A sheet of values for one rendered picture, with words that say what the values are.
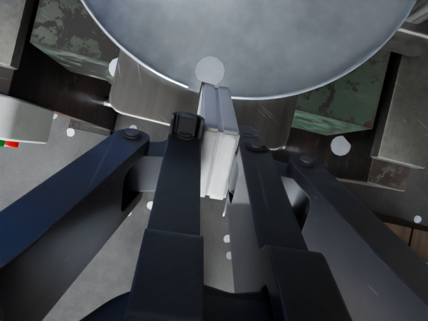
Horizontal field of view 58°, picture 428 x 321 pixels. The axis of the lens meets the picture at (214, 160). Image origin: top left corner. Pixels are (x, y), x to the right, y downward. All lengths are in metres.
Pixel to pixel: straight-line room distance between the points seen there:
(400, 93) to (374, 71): 0.04
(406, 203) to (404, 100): 0.77
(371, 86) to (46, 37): 0.36
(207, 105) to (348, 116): 0.31
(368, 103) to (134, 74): 0.28
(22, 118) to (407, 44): 0.44
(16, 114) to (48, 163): 0.65
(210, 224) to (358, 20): 0.84
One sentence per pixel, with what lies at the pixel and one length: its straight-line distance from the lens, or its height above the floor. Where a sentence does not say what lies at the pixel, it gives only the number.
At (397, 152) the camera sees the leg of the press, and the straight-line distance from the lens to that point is 0.49.
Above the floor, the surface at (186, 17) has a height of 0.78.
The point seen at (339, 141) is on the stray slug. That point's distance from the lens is 0.46.
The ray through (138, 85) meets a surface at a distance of 0.30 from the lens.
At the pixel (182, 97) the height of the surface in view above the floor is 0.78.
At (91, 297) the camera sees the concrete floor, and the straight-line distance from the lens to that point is 1.17.
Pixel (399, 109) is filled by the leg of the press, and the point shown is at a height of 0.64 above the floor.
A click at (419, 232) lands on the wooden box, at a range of 0.86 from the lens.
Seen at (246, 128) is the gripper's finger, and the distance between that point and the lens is 0.18.
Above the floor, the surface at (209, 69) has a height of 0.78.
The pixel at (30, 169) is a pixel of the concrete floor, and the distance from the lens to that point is 1.15.
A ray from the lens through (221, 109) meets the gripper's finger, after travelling 0.17.
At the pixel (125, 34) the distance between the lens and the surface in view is 0.31.
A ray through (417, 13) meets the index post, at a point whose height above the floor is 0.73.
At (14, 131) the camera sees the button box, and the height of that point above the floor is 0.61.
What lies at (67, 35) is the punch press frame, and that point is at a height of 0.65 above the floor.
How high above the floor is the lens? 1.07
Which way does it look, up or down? 86 degrees down
